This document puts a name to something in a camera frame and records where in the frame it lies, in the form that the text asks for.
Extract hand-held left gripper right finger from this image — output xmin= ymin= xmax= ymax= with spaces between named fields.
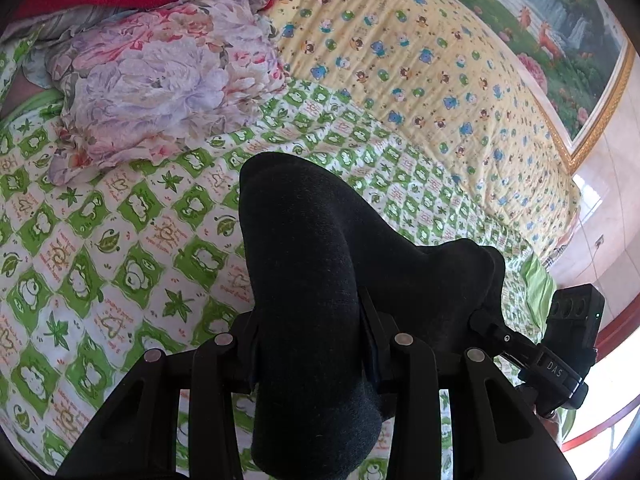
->
xmin=357 ymin=287 xmax=576 ymax=480

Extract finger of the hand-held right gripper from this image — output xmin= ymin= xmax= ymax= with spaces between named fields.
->
xmin=467 ymin=307 xmax=546 ymax=358
xmin=492 ymin=347 xmax=538 ymax=378

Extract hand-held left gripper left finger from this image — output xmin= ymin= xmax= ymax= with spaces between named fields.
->
xmin=55 ymin=310 xmax=263 ymax=480

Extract black pants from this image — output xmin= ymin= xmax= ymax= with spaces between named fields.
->
xmin=237 ymin=152 xmax=506 ymax=473

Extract light green cloth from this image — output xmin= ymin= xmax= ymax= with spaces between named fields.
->
xmin=520 ymin=255 xmax=558 ymax=331

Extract green checked bedsheet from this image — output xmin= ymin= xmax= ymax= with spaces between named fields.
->
xmin=0 ymin=25 xmax=556 ymax=480

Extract floral cloth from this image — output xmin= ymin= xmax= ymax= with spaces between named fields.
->
xmin=22 ymin=0 xmax=291 ymax=186

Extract yellow printed quilt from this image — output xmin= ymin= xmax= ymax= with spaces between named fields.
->
xmin=265 ymin=0 xmax=583 ymax=251

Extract red wooden frame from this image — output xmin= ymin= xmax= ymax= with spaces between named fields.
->
xmin=595 ymin=305 xmax=640 ymax=346

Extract framed landscape wall painting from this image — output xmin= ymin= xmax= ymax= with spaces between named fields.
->
xmin=395 ymin=0 xmax=640 ymax=161

